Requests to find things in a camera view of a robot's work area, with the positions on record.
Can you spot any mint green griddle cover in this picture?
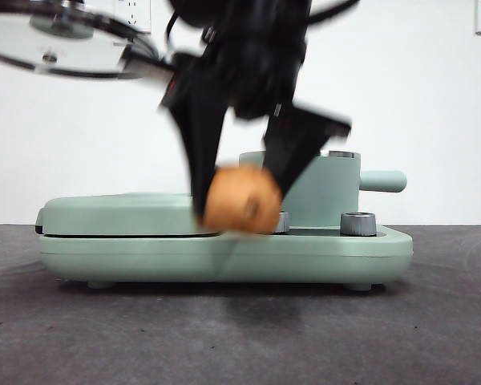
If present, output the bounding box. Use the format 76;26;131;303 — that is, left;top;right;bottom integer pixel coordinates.
34;192;209;238

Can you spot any mint green steamer pot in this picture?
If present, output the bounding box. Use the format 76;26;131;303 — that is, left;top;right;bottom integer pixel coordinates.
239;150;408;232

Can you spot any mint green appliance base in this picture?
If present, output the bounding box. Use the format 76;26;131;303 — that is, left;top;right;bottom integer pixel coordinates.
35;224;414;291

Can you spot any glass pot lid green knob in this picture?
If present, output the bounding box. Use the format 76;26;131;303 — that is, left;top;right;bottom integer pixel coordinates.
0;0;164;81

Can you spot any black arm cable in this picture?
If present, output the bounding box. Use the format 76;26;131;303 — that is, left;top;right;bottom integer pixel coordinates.
164;10;180;48
309;0;360;22

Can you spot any brown potato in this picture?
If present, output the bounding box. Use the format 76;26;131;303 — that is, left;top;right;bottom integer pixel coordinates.
202;164;284;233

